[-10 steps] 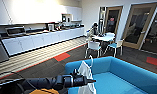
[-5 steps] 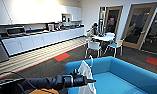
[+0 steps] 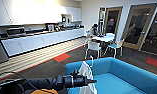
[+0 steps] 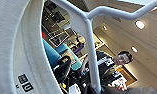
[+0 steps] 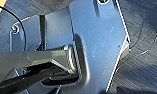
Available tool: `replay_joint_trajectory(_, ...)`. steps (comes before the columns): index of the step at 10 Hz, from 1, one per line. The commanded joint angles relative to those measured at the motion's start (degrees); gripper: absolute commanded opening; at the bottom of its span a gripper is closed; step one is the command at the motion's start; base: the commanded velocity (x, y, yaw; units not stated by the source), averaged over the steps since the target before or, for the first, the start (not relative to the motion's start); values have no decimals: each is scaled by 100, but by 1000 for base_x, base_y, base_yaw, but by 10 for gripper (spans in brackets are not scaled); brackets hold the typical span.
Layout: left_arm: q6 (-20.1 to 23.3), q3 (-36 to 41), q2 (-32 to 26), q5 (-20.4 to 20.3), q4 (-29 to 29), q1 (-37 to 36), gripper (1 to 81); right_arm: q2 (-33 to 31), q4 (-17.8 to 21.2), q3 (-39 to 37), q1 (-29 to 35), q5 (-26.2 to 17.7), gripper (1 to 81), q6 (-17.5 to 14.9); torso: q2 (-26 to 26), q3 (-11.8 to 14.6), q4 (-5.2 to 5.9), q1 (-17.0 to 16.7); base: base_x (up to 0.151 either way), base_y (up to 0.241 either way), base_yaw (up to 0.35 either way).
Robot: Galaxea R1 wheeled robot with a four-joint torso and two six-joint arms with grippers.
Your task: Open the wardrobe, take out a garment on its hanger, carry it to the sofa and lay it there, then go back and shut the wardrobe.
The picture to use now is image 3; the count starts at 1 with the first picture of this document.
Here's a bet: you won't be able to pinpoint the wooden framed glass door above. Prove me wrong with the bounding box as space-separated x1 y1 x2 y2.
122 2 157 52
103 6 124 37

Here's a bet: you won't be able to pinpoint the white upper kitchen cabinets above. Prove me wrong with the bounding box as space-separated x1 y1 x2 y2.
0 0 83 27

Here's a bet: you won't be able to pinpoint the dark coffee machine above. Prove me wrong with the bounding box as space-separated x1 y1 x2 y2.
60 13 73 25

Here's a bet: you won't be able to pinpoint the white kitchen cabinets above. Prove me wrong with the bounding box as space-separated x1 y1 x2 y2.
0 27 86 58
0 0 83 27

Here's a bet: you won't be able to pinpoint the black microwave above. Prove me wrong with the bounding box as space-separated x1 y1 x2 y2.
5 26 26 38

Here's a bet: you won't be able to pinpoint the blue sofa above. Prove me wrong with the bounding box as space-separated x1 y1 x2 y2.
64 56 157 94

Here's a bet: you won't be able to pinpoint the white shirt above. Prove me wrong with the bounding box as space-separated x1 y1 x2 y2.
76 61 99 94

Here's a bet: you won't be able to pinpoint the white lower kitchen cabinets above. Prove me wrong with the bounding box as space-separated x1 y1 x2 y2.
0 27 86 58

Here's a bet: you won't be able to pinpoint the thin arm cable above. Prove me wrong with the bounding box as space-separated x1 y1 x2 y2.
0 70 32 88

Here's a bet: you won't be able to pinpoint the person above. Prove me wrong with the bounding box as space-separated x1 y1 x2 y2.
85 22 102 44

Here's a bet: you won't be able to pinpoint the white chair with blue seat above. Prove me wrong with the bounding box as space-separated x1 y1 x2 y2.
103 38 126 59

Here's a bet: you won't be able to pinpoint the white square table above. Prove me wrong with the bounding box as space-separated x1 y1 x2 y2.
91 32 116 54

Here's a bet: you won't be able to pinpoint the small dark countertop appliance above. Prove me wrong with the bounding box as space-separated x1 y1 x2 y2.
45 22 57 33

